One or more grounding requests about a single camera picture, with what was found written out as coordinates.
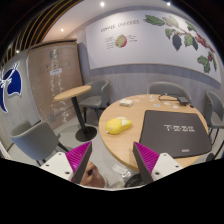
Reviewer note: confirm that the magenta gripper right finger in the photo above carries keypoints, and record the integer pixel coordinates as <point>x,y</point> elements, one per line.
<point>146,160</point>

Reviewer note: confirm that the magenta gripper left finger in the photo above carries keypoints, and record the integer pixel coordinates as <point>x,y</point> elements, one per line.
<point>78,159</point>

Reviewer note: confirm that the black mouse pad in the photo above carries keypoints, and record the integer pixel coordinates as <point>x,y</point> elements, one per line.
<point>178,134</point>

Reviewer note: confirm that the person's hand below gripper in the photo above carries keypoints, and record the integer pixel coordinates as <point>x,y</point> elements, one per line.
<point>92,177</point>

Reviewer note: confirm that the small round high table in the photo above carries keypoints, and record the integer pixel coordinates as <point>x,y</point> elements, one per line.
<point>85,133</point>

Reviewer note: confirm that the grey armchair left foreground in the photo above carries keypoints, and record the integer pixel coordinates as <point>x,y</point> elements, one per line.
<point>36,141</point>

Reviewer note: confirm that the white tissue pack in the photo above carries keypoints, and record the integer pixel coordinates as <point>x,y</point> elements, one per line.
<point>125,102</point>

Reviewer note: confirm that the grey armchair behind high table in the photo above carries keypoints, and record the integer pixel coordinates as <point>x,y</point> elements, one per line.
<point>97,98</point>

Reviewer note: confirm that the grey armchair behind round table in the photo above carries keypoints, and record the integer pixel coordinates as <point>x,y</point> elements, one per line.
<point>172,89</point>

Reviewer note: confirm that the grey armchair right edge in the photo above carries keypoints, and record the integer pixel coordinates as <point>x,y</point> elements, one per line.
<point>213,111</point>

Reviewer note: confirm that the black power adapter with cable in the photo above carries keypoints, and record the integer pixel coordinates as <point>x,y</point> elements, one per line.
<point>182,100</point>

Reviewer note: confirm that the wooden pegboard wall panel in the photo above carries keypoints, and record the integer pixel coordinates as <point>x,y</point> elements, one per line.
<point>54,67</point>

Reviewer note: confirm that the blue white wall logo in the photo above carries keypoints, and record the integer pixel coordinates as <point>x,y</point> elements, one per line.
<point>10,84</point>

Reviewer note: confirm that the coffee cherries wall poster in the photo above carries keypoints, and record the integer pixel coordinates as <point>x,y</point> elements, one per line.
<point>151,37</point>

